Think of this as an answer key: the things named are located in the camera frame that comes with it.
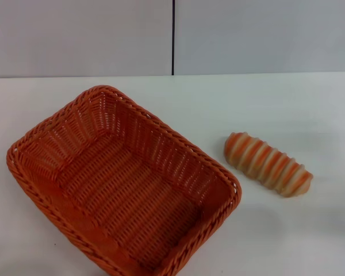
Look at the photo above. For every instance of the black vertical wall panel strip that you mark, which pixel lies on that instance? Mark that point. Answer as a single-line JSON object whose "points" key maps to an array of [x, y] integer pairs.
{"points": [[173, 37]]}

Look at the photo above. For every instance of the orange striped ridged bread loaf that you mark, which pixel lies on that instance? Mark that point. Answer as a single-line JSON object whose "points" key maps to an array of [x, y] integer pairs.
{"points": [[267, 165]]}

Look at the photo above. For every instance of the orange woven plastic basket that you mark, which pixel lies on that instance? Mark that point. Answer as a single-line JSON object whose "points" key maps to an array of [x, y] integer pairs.
{"points": [[123, 184]]}

